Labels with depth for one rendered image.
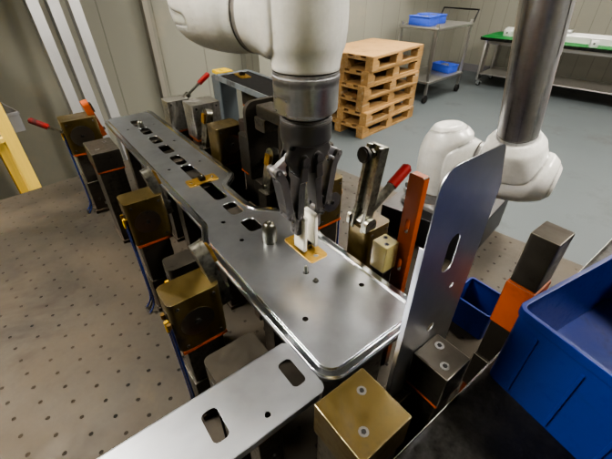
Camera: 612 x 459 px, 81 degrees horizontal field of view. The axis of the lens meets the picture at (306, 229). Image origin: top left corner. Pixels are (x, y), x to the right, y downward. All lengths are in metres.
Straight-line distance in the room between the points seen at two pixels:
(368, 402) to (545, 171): 0.85
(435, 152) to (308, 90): 0.76
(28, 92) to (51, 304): 2.12
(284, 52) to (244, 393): 0.44
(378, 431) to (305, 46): 0.44
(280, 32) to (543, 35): 0.64
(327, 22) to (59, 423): 0.90
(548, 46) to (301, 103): 0.64
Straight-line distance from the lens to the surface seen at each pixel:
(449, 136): 1.18
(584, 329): 0.69
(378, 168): 0.66
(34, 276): 1.40
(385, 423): 0.46
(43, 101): 3.20
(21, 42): 3.14
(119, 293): 1.20
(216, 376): 0.59
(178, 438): 0.53
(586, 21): 7.19
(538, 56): 0.99
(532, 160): 1.13
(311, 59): 0.47
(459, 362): 0.50
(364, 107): 3.97
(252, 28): 0.50
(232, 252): 0.75
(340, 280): 0.68
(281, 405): 0.53
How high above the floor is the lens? 1.47
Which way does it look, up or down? 36 degrees down
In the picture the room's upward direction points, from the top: straight up
